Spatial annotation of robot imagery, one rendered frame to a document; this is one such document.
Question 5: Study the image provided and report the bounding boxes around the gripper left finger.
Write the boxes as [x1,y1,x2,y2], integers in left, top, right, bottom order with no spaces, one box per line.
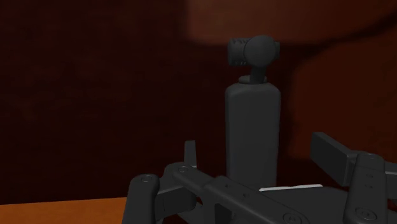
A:
[122,139,311,224]

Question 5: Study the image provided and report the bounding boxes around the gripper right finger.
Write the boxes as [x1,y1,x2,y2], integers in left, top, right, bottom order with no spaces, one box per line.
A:
[310,131,397,224]

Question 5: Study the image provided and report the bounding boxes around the black handheld gimbal camera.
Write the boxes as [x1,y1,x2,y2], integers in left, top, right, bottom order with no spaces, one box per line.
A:
[225,34,282,191]

